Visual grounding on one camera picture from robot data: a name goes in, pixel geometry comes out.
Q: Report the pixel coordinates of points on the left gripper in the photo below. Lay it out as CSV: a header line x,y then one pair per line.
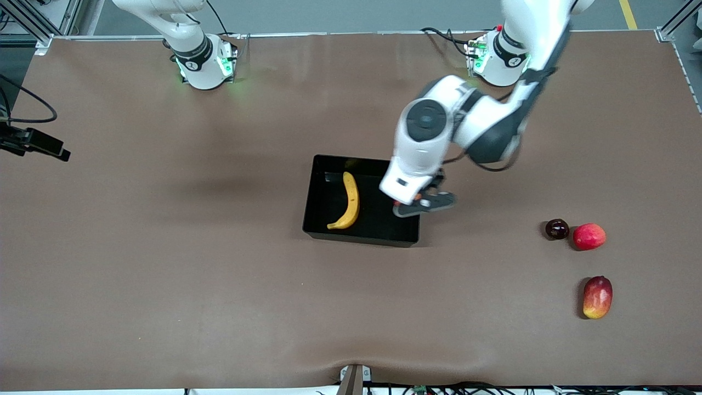
x,y
437,180

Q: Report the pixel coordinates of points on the black plastic box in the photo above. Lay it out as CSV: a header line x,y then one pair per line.
x,y
378,225

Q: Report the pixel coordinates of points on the yellow banana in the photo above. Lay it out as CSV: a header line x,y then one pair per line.
x,y
351,203

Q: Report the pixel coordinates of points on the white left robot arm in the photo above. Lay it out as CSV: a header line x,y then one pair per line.
x,y
493,126

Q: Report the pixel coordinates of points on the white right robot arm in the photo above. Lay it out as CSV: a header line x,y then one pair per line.
x,y
200,66

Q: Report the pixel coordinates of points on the dark purple plum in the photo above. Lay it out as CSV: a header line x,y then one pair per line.
x,y
557,229

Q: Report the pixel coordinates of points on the brown table mat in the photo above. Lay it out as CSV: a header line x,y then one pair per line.
x,y
164,274

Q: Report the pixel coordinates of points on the pink red round fruit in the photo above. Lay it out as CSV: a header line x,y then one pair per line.
x,y
589,237

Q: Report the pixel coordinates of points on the red yellow mango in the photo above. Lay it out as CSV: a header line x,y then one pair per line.
x,y
598,296

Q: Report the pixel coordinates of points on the aluminium frame strut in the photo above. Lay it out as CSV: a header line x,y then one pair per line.
x,y
38,33
672,27

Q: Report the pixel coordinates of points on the grey table edge bracket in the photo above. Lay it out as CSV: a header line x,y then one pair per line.
x,y
354,381

